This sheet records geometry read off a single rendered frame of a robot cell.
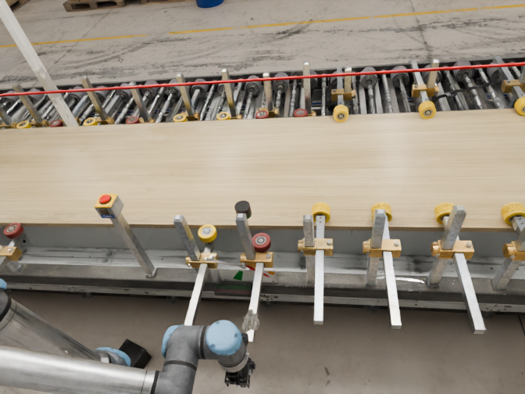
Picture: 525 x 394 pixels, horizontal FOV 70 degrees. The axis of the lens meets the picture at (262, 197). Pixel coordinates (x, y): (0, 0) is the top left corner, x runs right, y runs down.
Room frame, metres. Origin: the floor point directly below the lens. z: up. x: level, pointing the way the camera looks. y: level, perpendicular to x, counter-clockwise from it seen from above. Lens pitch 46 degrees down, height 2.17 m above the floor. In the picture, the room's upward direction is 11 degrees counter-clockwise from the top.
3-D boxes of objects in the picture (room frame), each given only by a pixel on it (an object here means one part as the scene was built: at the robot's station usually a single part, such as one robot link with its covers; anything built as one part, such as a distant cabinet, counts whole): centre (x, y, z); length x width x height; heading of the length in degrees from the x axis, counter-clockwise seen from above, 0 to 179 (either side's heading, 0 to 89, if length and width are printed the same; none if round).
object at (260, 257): (0.93, 0.07, 0.85); 0.14 x 0.06 x 0.05; 75
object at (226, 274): (0.92, 0.13, 0.75); 0.26 x 0.01 x 0.10; 75
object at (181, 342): (0.48, 0.29, 1.14); 0.12 x 0.12 x 0.09; 78
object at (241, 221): (0.94, 0.09, 0.89); 0.04 x 0.04 x 0.48; 75
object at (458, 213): (0.75, -0.63, 0.94); 0.04 x 0.04 x 0.48; 75
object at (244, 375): (0.46, 0.18, 0.97); 0.09 x 0.08 x 0.12; 166
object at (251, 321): (0.65, 0.13, 0.87); 0.09 x 0.07 x 0.02; 165
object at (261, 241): (0.98, 0.04, 0.85); 0.08 x 0.08 x 0.11
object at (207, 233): (1.09, 0.27, 0.85); 0.08 x 0.08 x 0.11
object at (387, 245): (0.80, -0.41, 0.95); 0.14 x 0.06 x 0.05; 75
